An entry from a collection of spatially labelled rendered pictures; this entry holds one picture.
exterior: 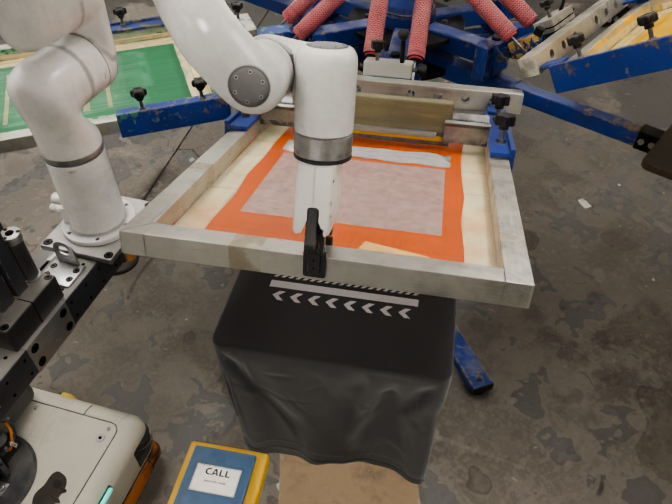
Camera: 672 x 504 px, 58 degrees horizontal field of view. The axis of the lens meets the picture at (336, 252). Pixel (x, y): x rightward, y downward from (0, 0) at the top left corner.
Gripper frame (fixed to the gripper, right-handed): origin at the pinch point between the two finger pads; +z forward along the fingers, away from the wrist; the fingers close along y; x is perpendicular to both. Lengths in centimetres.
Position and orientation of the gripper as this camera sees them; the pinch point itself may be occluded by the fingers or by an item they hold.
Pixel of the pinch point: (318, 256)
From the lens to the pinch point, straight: 84.6
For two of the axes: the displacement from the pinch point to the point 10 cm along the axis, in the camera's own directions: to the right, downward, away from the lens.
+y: -1.8, 4.7, -8.6
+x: 9.8, 1.3, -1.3
